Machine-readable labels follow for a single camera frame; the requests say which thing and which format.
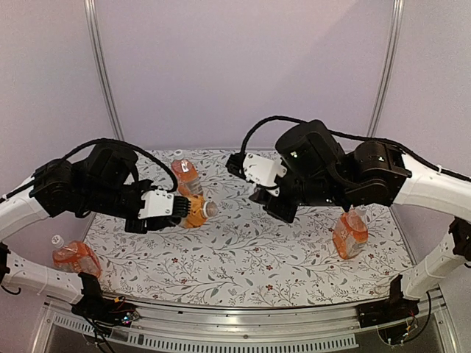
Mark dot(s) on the left metal frame post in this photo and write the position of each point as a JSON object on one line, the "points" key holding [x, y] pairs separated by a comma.
{"points": [[101, 69]]}

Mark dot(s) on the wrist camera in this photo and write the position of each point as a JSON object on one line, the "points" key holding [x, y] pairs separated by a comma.
{"points": [[160, 203], [258, 170]]}

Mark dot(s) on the right metal frame post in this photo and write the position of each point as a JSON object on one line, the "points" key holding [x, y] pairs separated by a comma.
{"points": [[388, 65]]}

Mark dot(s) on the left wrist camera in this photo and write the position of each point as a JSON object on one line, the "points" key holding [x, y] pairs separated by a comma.
{"points": [[160, 203]]}

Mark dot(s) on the metal frame post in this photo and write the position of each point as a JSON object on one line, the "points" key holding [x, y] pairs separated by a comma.
{"points": [[101, 69], [388, 65]]}

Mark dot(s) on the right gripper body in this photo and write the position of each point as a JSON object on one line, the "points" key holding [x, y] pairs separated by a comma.
{"points": [[285, 212]]}

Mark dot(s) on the aluminium front rail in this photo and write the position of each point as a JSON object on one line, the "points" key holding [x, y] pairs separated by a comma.
{"points": [[176, 327]]}

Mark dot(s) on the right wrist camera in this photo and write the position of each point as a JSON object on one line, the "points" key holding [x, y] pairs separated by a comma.
{"points": [[258, 170]]}

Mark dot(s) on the yellow dark-label bottle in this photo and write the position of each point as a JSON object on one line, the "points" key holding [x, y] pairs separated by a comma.
{"points": [[200, 211]]}

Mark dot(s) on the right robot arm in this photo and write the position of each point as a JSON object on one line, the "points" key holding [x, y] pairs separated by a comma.
{"points": [[314, 170]]}

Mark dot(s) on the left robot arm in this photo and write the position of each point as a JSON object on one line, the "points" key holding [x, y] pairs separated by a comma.
{"points": [[99, 176]]}

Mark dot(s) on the floral tablecloth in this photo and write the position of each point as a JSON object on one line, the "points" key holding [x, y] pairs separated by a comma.
{"points": [[244, 258]]}

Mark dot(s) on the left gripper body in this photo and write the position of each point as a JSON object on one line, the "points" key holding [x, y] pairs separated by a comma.
{"points": [[136, 227]]}

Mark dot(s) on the orange bottle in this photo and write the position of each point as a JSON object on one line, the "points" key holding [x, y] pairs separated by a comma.
{"points": [[350, 234], [75, 257], [187, 176]]}

